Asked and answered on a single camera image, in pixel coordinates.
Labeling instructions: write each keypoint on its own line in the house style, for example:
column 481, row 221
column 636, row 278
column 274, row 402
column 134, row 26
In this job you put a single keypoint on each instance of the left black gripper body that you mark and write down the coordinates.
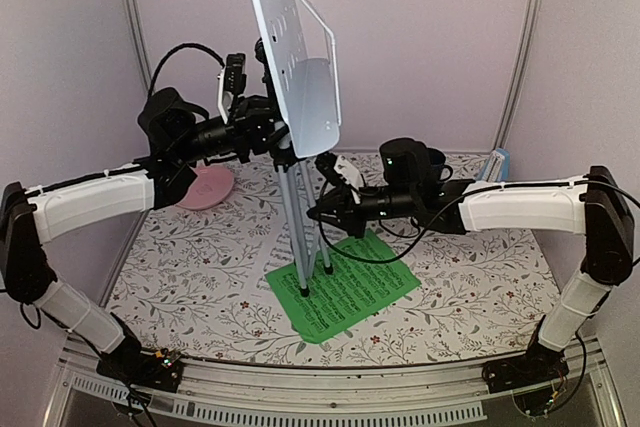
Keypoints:
column 240, row 132

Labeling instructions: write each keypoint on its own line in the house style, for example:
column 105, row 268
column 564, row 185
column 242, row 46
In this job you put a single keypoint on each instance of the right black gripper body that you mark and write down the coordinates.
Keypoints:
column 356, row 224

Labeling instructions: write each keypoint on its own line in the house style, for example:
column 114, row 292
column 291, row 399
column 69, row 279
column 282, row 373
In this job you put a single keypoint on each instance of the light blue music stand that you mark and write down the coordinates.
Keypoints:
column 301, row 66

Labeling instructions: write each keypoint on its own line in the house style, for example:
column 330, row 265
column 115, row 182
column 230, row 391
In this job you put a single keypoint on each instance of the green sheet music page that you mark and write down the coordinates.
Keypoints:
column 337, row 302

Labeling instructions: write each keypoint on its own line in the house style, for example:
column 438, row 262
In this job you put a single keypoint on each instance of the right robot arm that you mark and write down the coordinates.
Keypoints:
column 591, row 205

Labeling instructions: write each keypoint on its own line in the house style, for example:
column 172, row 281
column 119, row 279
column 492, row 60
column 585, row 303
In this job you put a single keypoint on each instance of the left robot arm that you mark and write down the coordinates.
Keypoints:
column 180, row 134

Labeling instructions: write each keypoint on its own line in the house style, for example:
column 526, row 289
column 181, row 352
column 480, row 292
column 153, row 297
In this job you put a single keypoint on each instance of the white sheet music page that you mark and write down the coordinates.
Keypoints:
column 276, row 252

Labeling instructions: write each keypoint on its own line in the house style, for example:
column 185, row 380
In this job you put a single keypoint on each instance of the pink plate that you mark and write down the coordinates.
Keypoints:
column 213, row 184

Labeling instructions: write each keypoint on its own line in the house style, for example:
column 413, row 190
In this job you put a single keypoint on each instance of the dark blue mug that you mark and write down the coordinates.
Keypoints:
column 442, row 172

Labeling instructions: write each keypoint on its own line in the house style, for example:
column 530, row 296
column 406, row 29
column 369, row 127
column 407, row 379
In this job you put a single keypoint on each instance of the floral patterned table mat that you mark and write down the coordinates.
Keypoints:
column 186, row 285

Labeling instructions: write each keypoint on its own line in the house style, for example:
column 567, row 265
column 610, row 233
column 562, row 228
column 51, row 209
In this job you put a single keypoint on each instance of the blue metronome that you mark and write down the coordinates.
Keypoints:
column 496, row 167

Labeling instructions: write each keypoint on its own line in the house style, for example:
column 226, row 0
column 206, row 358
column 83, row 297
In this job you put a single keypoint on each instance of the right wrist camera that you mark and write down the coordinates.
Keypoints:
column 339, row 171

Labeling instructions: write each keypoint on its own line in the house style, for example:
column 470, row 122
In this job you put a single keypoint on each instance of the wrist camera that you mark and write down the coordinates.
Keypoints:
column 339, row 171
column 231, row 83

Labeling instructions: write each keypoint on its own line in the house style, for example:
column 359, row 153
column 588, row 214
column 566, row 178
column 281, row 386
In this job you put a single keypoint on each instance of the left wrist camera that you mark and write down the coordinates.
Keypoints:
column 231, row 83

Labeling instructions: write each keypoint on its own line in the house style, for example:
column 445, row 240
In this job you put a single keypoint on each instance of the metal front rail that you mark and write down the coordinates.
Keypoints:
column 217, row 393

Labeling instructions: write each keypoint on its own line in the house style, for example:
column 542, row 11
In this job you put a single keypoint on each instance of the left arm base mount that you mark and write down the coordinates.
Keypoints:
column 143, row 369

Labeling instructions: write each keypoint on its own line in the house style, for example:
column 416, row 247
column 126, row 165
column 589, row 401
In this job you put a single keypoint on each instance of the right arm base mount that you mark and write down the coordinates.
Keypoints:
column 536, row 380

